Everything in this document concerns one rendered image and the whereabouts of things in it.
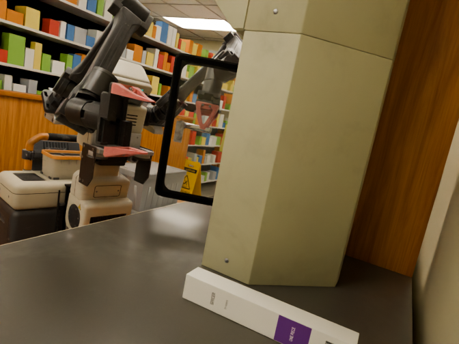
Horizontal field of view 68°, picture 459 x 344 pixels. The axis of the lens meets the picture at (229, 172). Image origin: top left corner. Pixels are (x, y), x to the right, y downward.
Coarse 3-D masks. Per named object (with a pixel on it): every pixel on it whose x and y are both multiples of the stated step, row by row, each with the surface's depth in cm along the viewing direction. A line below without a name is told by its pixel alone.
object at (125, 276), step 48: (48, 240) 69; (96, 240) 73; (144, 240) 78; (192, 240) 83; (0, 288) 51; (48, 288) 53; (96, 288) 56; (144, 288) 58; (288, 288) 68; (336, 288) 72; (384, 288) 77; (0, 336) 42; (48, 336) 43; (96, 336) 45; (144, 336) 47; (192, 336) 48; (240, 336) 50; (384, 336) 58
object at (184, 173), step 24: (192, 72) 92; (216, 72) 92; (192, 96) 93; (216, 96) 93; (192, 120) 94; (216, 120) 94; (192, 144) 95; (216, 144) 95; (168, 168) 97; (192, 168) 96; (216, 168) 96; (192, 192) 98
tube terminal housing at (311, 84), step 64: (256, 0) 62; (320, 0) 58; (384, 0) 62; (256, 64) 63; (320, 64) 61; (384, 64) 65; (256, 128) 64; (320, 128) 64; (256, 192) 64; (320, 192) 67; (256, 256) 66; (320, 256) 70
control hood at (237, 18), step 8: (216, 0) 66; (224, 0) 65; (232, 0) 64; (240, 0) 64; (248, 0) 63; (224, 8) 65; (232, 8) 64; (240, 8) 64; (248, 8) 63; (232, 16) 65; (240, 16) 64; (232, 24) 65; (240, 24) 64; (240, 32) 66
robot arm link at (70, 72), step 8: (128, 0) 92; (136, 0) 94; (128, 8) 93; (136, 8) 94; (144, 8) 95; (144, 16) 95; (112, 24) 102; (104, 32) 104; (104, 40) 105; (96, 48) 106; (88, 56) 108; (80, 64) 111; (88, 64) 109; (64, 72) 111; (72, 72) 111; (80, 72) 111; (64, 80) 112; (72, 80) 112; (80, 80) 113; (56, 88) 113; (64, 88) 113
